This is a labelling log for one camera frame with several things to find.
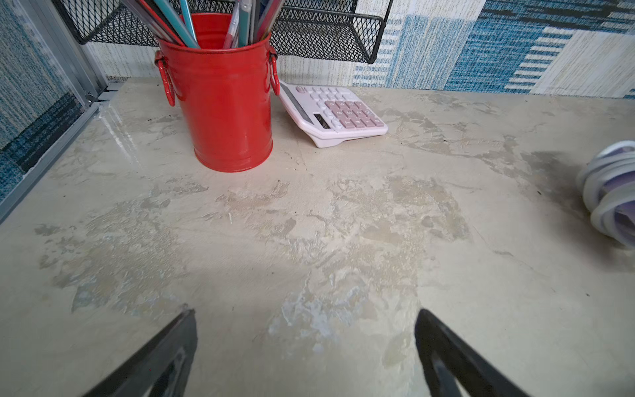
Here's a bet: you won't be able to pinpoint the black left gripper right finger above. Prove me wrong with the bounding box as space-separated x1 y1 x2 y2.
414 309 527 396

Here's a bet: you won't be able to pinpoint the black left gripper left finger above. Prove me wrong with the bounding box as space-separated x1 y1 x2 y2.
85 308 198 396

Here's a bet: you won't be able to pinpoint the white power strip cord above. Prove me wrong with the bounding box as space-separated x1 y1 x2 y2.
576 140 635 249

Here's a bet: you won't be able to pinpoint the purple power strip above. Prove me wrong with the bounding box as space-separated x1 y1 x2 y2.
601 156 634 249

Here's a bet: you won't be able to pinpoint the pink white calculator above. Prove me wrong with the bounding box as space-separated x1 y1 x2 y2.
279 81 388 148

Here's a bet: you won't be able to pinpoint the red metal pencil cup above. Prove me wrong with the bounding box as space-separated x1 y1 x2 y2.
155 38 279 173

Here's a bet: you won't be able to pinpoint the pencils in red cup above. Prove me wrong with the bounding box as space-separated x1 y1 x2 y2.
122 1 284 51

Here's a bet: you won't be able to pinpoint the black wire mesh shelf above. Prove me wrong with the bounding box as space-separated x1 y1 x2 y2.
52 0 393 64

